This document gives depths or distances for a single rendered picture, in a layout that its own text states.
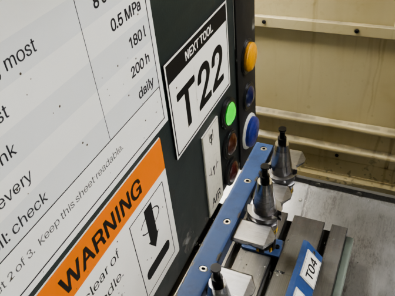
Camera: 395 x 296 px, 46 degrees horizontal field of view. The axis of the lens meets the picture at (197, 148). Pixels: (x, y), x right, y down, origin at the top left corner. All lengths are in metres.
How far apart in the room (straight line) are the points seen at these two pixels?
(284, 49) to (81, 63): 1.04
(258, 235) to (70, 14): 0.68
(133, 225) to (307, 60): 0.99
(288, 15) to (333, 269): 0.62
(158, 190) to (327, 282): 0.91
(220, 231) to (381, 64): 0.60
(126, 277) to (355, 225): 1.17
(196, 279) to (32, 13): 0.63
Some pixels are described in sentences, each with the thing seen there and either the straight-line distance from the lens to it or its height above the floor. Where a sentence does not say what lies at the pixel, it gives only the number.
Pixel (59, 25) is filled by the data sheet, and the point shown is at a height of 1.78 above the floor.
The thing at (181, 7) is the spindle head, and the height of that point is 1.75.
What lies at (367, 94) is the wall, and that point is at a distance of 1.24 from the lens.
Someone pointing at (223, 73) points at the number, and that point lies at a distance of 0.36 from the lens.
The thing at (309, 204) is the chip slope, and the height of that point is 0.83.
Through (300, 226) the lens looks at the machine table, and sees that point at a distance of 1.27.
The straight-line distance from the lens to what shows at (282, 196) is 0.90.
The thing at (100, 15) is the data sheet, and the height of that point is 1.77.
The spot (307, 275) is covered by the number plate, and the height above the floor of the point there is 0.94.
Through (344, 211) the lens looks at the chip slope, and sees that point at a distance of 1.42.
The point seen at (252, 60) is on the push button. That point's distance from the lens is 0.40.
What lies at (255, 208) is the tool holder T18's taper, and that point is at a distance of 0.84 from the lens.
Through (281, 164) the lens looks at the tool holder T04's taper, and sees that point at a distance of 0.90.
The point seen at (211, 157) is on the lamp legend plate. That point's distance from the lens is 0.37.
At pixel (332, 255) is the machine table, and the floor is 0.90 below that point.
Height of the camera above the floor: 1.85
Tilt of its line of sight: 39 degrees down
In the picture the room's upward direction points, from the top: 6 degrees counter-clockwise
